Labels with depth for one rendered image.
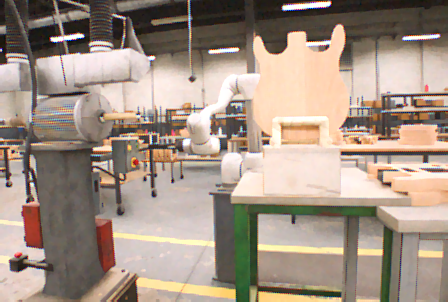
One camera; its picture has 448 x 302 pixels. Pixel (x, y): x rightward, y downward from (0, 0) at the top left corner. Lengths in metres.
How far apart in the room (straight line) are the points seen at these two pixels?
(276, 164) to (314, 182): 0.15
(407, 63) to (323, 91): 12.83
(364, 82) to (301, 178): 12.07
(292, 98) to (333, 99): 0.15
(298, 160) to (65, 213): 1.16
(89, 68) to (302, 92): 0.91
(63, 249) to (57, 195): 0.29
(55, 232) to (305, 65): 1.45
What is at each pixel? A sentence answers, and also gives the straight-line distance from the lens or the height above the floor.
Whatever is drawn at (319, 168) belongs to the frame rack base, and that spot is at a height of 1.03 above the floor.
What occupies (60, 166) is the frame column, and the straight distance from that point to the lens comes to 1.45.
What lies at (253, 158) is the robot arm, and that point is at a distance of 1.73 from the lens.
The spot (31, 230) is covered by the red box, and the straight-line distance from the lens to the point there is 1.70.
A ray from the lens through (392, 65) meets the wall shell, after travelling 13.47.
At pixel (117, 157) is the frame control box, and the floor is 1.02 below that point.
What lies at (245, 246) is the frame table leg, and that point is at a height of 0.73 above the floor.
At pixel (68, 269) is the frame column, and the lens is 1.62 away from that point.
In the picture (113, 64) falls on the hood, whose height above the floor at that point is 1.47.
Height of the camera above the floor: 1.19
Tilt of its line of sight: 3 degrees down
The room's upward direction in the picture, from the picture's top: 2 degrees counter-clockwise
